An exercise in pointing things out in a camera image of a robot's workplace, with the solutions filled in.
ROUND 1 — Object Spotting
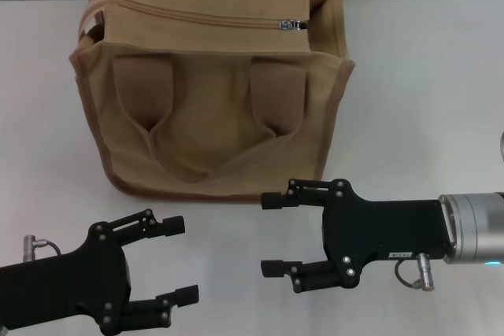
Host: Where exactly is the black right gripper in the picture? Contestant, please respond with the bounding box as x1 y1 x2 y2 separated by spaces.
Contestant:
259 178 453 294

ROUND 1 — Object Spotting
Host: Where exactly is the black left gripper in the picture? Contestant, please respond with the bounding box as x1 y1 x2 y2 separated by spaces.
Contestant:
0 208 201 336

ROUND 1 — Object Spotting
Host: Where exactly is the khaki canvas food bag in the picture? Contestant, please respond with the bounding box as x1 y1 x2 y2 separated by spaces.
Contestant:
69 0 358 199

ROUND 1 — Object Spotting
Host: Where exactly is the silver metal zipper pull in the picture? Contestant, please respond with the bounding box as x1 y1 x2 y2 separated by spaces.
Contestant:
277 17 309 32

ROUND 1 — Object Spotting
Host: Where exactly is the left gripper cable with connector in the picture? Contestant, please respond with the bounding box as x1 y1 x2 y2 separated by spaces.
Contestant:
21 234 62 263

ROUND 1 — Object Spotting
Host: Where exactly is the gripper cable with connector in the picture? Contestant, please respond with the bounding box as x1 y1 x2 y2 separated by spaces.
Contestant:
21 234 62 263
395 252 436 290

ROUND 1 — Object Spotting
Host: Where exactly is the right gripper cable with connector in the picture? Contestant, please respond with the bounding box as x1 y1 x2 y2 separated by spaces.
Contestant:
395 252 436 290

